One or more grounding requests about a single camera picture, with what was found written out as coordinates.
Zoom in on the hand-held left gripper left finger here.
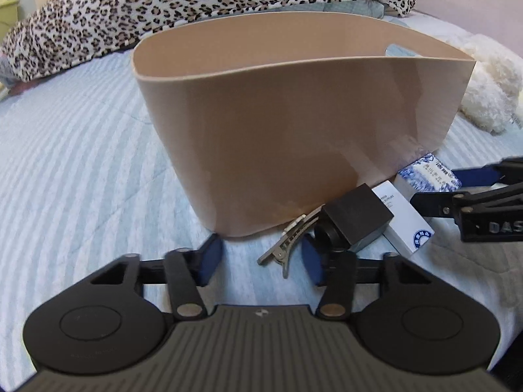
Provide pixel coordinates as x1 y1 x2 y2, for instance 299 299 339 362
88 233 224 321

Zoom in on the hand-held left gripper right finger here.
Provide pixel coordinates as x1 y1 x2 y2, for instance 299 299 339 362
301 237 436 320

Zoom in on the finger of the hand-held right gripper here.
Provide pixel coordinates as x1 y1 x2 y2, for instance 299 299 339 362
449 158 523 192
410 186 523 218

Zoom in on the blue and white patterned box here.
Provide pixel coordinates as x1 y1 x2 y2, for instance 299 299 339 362
394 153 462 197

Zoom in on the grey metal hair clip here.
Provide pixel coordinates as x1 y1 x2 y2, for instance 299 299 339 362
257 214 324 278

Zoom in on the black cube box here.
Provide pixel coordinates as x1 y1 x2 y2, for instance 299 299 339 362
314 184 395 254

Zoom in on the beige plastic basket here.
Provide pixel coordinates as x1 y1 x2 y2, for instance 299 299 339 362
131 11 477 238

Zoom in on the white box with blue seal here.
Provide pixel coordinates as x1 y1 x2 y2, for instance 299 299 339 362
372 180 436 259

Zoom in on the white fluffy plush toy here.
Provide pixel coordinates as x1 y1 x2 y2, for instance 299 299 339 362
443 34 523 135

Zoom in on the striped light blue bedsheet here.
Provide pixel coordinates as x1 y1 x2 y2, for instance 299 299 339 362
0 8 523 376

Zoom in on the grey-blue pillow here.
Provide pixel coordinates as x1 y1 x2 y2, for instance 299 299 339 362
282 0 395 20

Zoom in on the leopard print blanket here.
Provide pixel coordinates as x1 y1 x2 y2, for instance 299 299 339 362
0 0 418 87

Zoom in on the light green furniture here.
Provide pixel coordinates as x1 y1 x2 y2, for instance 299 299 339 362
0 0 20 42

